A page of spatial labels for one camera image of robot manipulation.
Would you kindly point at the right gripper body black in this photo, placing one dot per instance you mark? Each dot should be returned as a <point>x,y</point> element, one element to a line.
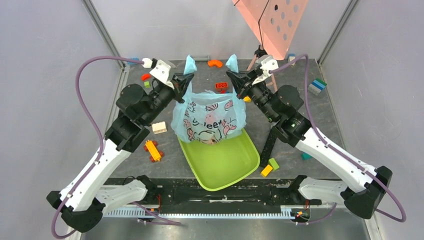
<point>243,87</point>

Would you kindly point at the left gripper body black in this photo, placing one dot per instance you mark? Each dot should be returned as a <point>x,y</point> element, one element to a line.
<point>162,97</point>

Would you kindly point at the light blue printed plastic bag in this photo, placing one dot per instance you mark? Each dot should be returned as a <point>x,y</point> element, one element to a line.
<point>208,117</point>

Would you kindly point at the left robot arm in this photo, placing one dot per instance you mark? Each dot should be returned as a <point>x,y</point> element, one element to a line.
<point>83,203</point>

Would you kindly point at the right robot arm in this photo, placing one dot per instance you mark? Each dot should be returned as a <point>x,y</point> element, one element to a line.
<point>361,186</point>

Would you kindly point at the yellow arch toy block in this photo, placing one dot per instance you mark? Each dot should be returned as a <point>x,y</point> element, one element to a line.
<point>247,99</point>

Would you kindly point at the small green toy cube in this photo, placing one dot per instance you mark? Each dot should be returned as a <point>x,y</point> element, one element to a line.
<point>147,84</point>

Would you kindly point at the orange toy brick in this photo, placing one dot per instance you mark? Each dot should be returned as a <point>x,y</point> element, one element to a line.
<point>221,87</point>

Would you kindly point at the red semicircle toy block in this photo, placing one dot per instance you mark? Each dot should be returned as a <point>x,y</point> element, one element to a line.
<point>145,77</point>

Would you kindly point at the orange arch toy block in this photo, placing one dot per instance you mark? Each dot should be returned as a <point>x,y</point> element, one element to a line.
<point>215,63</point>

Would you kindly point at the white toy brick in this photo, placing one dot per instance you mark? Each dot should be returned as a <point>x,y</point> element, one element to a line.
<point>159,127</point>

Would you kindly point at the pink tripod stand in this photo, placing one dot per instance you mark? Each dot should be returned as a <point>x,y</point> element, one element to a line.
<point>258,53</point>

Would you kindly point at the white blue small brick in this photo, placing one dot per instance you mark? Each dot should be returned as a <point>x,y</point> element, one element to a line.
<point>291,57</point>

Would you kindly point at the grey blue green brick stack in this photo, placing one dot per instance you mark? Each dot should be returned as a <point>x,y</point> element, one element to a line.
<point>317,86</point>

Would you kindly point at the yellow red toy car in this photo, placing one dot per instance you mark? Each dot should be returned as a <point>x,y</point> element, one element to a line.
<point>155,154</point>

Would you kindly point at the pink perforated board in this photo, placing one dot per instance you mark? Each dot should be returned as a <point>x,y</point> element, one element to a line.
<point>273,22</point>

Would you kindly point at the green toy block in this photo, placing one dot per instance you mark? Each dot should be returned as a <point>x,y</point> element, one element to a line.
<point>273,163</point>

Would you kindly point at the lime green plastic tray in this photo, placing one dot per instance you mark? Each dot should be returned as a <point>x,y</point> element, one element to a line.
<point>223,164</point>

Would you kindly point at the teal toy cube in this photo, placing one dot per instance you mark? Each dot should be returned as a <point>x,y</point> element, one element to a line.
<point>306,156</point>

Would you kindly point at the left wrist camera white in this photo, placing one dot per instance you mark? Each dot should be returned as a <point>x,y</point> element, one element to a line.
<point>162,70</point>

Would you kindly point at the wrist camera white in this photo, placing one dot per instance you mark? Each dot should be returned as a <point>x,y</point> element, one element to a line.
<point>162,70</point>
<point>266,63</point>

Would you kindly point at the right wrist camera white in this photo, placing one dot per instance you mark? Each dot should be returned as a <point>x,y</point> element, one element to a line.
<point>266,63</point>

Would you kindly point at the grey metal handle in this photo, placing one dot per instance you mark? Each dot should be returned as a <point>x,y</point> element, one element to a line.
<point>202,58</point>

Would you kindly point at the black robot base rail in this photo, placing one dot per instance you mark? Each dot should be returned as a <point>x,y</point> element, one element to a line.
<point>248,196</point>

